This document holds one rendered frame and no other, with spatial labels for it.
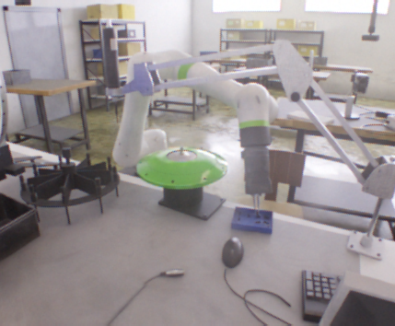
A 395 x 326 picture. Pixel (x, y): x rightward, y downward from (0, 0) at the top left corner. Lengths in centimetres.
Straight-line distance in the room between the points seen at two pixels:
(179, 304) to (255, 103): 57
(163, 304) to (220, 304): 13
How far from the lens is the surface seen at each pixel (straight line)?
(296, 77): 72
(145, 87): 80
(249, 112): 84
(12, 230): 93
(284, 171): 166
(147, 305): 71
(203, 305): 71
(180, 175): 87
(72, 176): 109
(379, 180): 83
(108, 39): 85
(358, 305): 35
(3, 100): 104
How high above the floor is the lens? 147
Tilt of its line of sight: 24 degrees down
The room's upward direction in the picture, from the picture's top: straight up
